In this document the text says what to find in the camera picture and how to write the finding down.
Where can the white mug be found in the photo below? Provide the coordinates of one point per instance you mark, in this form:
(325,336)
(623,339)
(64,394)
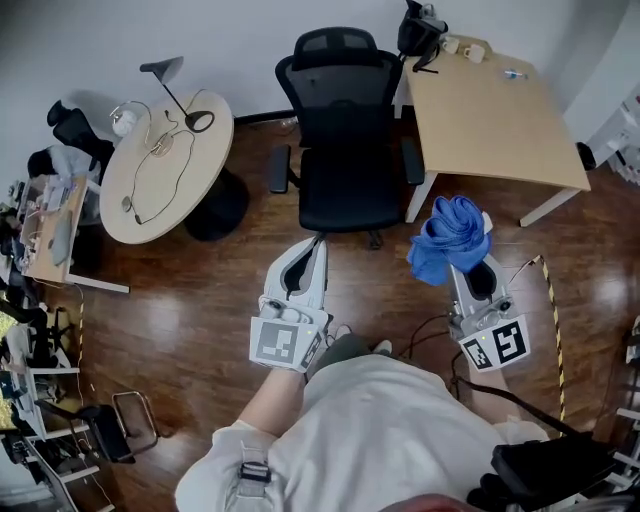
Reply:
(450,45)
(475,53)

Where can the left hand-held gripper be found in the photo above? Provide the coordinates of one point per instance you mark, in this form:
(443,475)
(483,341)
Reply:
(287,345)

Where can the white shelf rack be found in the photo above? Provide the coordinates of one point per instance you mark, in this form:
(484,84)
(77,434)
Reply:
(35,425)

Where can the black bag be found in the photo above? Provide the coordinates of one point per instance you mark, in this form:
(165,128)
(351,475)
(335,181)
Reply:
(417,32)

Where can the black mesh chair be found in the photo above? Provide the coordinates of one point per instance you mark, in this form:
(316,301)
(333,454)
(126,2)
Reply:
(75,130)

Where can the black metal frame chair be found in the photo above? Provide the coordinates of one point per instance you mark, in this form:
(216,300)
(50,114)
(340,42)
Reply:
(110,430)

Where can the blue cloth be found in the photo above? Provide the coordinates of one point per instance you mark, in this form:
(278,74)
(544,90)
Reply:
(450,235)

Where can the small black bin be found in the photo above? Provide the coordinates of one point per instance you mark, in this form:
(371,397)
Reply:
(586,156)

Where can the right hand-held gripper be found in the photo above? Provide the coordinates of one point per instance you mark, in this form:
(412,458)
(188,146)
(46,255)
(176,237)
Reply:
(500,345)

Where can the person's white shoe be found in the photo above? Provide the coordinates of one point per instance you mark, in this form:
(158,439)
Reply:
(383,346)

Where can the blue and white pen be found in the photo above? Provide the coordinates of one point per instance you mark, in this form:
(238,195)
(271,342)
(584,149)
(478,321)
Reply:
(515,75)

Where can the person's white shirt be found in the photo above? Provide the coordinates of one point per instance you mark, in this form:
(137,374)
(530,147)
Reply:
(380,440)

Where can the person's left forearm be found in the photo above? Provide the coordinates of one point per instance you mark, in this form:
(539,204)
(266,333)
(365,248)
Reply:
(272,400)

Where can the black desk lamp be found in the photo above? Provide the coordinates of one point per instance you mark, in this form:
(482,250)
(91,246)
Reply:
(197,121)

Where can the black shoulder bag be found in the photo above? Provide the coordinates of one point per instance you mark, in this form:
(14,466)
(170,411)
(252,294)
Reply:
(550,470)

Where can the yellow black striped tape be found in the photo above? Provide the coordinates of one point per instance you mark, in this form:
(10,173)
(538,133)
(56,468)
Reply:
(554,320)
(81,330)

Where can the rectangular wooden desk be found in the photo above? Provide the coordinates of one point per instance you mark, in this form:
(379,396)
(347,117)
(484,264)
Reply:
(480,130)

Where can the person's right forearm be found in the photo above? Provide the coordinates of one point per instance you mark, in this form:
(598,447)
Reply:
(492,395)

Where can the white crumpled paper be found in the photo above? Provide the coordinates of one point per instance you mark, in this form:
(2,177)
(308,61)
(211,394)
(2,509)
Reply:
(124,123)

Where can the round wooden table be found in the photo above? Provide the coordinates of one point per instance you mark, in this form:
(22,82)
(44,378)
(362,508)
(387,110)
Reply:
(160,170)

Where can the black office chair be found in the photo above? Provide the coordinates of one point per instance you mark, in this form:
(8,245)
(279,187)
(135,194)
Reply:
(345,150)

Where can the person's grey trousers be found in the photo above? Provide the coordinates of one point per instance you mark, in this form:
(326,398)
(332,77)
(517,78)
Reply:
(342,350)

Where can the cluttered wooden desk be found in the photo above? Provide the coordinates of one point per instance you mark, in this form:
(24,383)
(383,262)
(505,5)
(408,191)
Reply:
(50,240)

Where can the white boxes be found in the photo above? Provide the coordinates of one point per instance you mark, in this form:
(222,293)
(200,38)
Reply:
(620,135)

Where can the black office chair armrest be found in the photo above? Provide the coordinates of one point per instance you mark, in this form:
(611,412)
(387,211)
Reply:
(279,169)
(412,162)

